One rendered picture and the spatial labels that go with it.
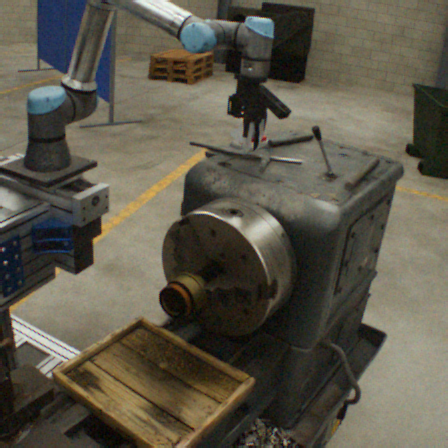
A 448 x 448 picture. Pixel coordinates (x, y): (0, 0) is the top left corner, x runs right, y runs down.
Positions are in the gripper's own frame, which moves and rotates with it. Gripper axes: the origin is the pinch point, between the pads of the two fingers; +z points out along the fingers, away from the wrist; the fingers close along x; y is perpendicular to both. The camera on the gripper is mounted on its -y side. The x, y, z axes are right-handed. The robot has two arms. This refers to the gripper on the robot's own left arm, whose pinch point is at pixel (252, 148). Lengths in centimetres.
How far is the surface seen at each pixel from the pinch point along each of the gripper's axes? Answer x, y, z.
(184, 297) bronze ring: 46, -15, 19
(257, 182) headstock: 11.9, -9.6, 3.8
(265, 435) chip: 23, -30, 73
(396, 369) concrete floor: -101, -45, 129
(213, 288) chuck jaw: 39.1, -17.6, 18.2
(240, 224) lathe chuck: 30.3, -17.1, 6.2
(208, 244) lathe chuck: 32.1, -10.4, 13.1
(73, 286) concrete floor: -41, 135, 129
